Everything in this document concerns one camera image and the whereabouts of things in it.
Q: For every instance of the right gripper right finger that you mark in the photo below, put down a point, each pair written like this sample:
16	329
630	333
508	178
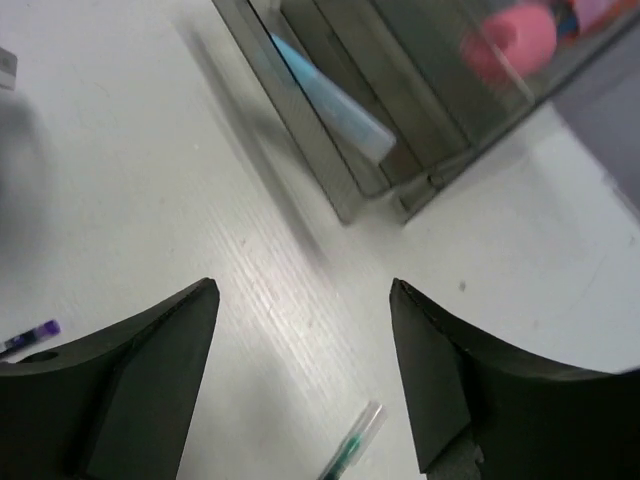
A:
482	408

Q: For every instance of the purple pen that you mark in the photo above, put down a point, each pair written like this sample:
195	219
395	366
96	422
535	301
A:
29	338

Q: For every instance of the pink capped marker bottle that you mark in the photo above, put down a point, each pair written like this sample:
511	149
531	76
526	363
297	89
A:
522	39

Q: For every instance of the green pen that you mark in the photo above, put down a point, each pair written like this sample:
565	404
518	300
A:
356	441

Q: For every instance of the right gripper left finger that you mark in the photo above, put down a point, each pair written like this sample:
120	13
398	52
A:
115	404

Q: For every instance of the clear drawer organizer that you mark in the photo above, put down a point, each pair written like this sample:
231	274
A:
401	61

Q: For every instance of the blue highlighter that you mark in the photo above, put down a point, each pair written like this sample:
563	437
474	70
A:
337	108

